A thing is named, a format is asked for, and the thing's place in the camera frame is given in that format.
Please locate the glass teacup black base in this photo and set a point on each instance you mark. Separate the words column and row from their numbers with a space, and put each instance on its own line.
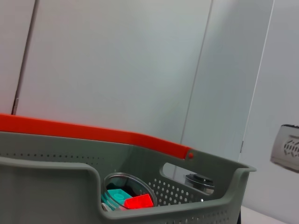
column 144, row 186

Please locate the teal square toy plate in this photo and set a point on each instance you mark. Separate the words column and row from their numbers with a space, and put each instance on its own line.
column 118, row 194

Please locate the long red toy brick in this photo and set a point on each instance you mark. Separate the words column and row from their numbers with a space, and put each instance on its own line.
column 139, row 201

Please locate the grey perforated storage basket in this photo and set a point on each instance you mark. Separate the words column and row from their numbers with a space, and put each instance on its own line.
column 58, row 193

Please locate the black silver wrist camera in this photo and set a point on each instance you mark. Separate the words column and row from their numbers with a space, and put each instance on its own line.
column 286, row 147

